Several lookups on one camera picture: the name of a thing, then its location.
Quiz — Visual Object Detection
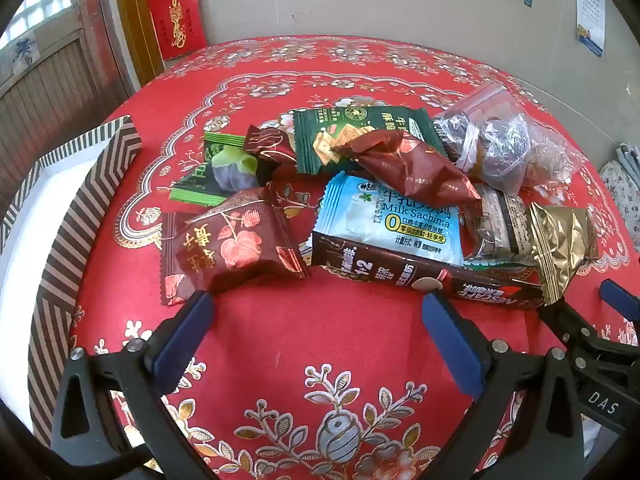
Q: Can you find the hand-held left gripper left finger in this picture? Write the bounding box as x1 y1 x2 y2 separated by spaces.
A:
50 290 216 480

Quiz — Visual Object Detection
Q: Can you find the clear zip bag of nuts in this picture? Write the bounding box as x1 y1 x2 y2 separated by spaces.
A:
432 82 591 196

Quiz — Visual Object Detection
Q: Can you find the metal slatted door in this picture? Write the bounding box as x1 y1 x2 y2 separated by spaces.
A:
0 10 132 201

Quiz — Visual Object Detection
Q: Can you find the green black plum candy packet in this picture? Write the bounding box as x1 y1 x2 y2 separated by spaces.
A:
170 132 273 207

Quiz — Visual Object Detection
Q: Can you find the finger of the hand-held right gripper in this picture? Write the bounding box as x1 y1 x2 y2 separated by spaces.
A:
537 296 632 376
599 278 640 348

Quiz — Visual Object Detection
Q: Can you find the red wall poster gold print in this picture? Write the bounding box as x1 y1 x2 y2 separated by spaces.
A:
145 0 208 61

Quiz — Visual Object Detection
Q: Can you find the floral chair cushion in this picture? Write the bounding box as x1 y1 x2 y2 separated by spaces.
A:
597 142 640 261

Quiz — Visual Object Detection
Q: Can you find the dark green cracker packet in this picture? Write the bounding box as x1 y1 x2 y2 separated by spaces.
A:
292 106 448 175

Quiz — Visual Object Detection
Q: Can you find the light blue snack packet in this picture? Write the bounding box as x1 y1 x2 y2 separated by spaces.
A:
314 172 466 267

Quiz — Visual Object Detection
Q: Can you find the brown coffee stick packet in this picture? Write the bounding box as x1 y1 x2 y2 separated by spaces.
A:
310 232 546 311

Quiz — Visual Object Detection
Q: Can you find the wall calendar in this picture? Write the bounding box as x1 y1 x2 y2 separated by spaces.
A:
575 0 608 58

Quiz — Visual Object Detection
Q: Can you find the gold foil snack packet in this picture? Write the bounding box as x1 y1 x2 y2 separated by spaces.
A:
527 202 598 306

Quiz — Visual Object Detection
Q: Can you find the blue white door sticker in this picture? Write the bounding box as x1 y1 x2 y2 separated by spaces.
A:
10 35 37 68

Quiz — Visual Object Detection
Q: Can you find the glass block window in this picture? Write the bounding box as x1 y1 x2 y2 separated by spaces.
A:
0 0 83 48

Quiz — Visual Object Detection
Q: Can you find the wooden door frame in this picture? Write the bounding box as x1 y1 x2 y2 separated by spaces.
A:
112 0 166 86

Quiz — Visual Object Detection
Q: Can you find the small dark red candy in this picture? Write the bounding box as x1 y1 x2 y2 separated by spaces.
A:
243 124 298 166

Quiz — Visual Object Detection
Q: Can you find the red flower print snack packet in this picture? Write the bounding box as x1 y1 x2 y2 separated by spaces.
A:
160 182 311 307

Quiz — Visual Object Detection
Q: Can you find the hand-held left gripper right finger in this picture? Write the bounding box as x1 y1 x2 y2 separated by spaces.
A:
421 291 586 480

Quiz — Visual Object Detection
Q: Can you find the striped cardboard box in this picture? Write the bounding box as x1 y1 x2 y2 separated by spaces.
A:
0 116 143 453

